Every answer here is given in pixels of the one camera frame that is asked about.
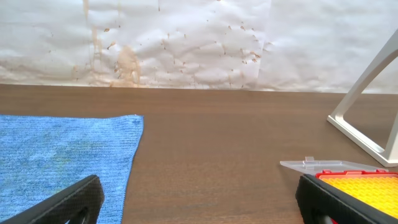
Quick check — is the blue cloth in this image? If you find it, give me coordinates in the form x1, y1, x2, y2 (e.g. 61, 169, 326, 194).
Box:
0, 114, 145, 224

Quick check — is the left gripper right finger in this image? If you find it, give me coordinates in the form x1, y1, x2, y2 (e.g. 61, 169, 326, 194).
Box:
295, 174, 398, 224

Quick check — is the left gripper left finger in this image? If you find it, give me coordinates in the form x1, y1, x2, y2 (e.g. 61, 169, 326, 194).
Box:
0, 174, 105, 224

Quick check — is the white and blue stand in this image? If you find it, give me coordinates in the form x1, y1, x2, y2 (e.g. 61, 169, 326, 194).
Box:
326, 29, 398, 168

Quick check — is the red and yellow tip box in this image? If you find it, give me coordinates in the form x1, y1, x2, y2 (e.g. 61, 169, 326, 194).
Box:
279, 156, 398, 224

